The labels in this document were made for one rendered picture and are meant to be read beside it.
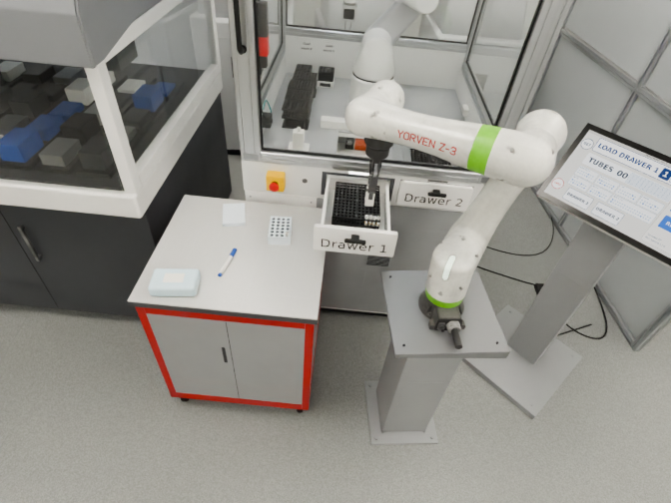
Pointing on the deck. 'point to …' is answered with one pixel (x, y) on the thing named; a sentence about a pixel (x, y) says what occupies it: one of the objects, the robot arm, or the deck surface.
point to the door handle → (238, 28)
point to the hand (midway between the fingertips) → (369, 196)
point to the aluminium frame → (518, 106)
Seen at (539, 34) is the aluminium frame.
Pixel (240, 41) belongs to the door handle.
